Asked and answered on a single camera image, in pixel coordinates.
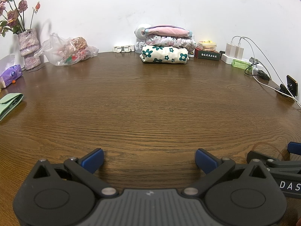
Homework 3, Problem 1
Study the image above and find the cream green-flowered garment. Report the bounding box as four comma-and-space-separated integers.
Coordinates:
140, 45, 189, 64

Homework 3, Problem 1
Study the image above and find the phone on black stand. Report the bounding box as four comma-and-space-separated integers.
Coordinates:
276, 75, 298, 97

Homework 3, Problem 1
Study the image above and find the green translucent case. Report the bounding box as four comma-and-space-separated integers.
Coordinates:
232, 59, 251, 70

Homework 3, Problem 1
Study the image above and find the green fabric pouch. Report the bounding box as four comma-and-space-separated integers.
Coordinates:
0, 93, 24, 121

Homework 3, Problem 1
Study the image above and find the white power strip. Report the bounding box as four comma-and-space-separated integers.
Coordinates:
221, 54, 250, 65

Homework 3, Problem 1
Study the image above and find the white charger adapter right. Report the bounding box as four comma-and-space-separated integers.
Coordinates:
235, 46, 244, 59

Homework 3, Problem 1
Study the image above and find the white charger adapter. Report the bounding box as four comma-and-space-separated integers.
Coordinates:
235, 46, 244, 59
225, 43, 236, 58

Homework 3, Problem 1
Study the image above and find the dark gift box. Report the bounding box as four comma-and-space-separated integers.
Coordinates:
194, 48, 221, 61

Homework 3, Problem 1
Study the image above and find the white charger adapter left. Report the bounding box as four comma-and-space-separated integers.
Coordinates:
225, 43, 236, 58

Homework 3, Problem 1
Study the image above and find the clear plastic snack bag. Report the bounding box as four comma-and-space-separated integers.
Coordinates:
34, 33, 98, 66

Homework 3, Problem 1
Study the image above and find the yellow snack box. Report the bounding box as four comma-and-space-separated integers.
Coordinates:
198, 40, 217, 51

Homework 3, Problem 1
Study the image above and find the white hair clip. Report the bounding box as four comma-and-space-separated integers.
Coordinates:
113, 45, 135, 53

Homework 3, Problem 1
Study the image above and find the purple floral folded garment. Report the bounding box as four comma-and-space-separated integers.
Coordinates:
145, 35, 198, 53

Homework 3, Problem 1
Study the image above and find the purple knit vase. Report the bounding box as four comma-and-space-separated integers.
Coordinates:
18, 28, 41, 70

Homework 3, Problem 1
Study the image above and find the pink folded garment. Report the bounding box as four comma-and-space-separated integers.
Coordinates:
143, 26, 192, 38

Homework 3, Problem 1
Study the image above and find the white knit plush toy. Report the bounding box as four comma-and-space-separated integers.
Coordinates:
134, 27, 146, 54

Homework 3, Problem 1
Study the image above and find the dried flower bouquet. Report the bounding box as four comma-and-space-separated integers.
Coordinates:
1, 0, 41, 37

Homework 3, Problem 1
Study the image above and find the black plug cable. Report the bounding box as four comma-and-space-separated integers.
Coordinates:
244, 56, 271, 81

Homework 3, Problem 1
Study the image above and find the white charging cable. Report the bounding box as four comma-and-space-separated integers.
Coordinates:
230, 36, 301, 109

